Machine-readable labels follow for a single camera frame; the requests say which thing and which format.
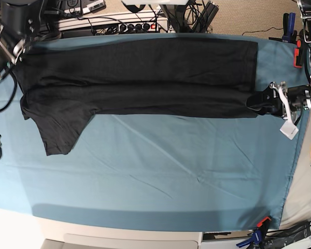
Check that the orange black clamp top right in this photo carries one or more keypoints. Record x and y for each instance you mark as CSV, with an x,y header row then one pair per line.
x,y
301,54

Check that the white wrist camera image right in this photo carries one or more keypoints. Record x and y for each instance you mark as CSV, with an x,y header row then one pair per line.
x,y
289,129

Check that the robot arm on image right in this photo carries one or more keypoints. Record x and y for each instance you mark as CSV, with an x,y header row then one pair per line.
x,y
305,34

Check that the dark grey T-shirt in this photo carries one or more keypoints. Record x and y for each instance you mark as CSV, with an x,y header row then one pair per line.
x,y
191,77

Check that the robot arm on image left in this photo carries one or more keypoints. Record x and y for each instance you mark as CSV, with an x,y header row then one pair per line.
x,y
20,24

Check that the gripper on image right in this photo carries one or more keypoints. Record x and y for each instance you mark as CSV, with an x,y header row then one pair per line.
x,y
268,102

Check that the blue orange clamp bottom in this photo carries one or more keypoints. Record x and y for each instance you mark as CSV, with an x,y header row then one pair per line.
x,y
258,235

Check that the white power strip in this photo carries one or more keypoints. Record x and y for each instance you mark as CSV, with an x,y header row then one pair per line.
x,y
146,24

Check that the teal table cloth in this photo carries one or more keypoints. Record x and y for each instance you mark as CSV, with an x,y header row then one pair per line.
x,y
152,172

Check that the black plastic bag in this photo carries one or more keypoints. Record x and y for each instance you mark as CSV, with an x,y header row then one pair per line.
x,y
288,236

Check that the blue black clamp top right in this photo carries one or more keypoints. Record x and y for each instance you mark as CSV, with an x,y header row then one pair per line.
x,y
289,33

